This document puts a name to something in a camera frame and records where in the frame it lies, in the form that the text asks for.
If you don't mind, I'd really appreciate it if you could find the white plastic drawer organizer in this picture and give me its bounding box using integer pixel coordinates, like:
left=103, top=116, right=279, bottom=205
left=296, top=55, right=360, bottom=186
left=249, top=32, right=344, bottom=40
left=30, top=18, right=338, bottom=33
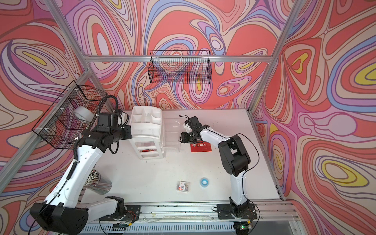
left=130, top=106, right=165, bottom=160

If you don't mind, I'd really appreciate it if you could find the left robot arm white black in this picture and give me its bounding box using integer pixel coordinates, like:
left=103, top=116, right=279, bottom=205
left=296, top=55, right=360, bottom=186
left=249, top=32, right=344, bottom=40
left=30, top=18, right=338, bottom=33
left=29, top=125, right=132, bottom=235

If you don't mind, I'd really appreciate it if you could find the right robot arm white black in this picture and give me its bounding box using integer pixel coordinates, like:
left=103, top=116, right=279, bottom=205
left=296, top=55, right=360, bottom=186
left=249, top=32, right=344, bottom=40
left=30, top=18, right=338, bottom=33
left=180, top=125, right=251, bottom=217

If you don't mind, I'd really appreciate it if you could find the white tape roll in basket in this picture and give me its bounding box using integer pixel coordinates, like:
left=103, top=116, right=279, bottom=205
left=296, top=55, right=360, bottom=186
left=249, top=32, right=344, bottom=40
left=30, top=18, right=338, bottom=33
left=73, top=106, right=95, bottom=122

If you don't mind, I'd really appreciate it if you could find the blue tape roll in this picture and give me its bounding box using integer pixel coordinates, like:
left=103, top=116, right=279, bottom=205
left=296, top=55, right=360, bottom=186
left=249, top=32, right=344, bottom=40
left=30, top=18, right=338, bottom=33
left=200, top=177, right=210, bottom=188

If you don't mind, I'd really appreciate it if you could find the metal cup with pens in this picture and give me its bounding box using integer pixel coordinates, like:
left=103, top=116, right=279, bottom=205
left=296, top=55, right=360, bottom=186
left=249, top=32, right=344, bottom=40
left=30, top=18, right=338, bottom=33
left=83, top=169, right=112, bottom=195

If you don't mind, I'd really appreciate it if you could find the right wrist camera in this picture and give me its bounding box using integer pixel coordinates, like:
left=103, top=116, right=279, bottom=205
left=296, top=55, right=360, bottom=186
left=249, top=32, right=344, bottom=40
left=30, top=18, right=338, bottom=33
left=184, top=116, right=202, bottom=132

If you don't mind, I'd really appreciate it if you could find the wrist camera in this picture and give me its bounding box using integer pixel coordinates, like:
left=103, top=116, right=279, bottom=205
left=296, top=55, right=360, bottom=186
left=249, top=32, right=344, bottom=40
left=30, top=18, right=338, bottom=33
left=96, top=111, right=130, bottom=133
left=184, top=116, right=202, bottom=132

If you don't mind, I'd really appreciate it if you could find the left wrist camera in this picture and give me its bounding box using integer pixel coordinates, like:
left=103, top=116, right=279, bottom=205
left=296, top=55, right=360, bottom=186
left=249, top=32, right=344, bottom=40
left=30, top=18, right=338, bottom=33
left=96, top=111, right=130, bottom=133

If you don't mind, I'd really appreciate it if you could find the black wire basket left wall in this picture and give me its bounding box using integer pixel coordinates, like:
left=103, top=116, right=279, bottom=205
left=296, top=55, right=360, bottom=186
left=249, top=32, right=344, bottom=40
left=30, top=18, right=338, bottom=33
left=32, top=81, right=107, bottom=149

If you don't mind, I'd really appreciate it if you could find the black wire basket wall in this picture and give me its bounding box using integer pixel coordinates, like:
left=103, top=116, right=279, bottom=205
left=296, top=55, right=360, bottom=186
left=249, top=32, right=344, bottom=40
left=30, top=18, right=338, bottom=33
left=147, top=50, right=212, bottom=85
left=32, top=81, right=107, bottom=149

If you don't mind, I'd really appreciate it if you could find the black wire basket back wall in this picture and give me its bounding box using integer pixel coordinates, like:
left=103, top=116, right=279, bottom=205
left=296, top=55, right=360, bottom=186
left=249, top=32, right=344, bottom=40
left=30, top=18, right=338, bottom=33
left=147, top=50, right=212, bottom=85

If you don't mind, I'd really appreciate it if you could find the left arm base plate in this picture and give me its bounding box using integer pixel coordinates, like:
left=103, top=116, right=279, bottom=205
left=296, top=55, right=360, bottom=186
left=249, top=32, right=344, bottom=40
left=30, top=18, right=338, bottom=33
left=99, top=204, right=141, bottom=222

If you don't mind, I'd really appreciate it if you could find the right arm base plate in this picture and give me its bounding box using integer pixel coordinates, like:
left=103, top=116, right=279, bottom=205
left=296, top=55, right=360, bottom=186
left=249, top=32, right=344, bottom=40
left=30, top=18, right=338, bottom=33
left=214, top=202, right=258, bottom=221

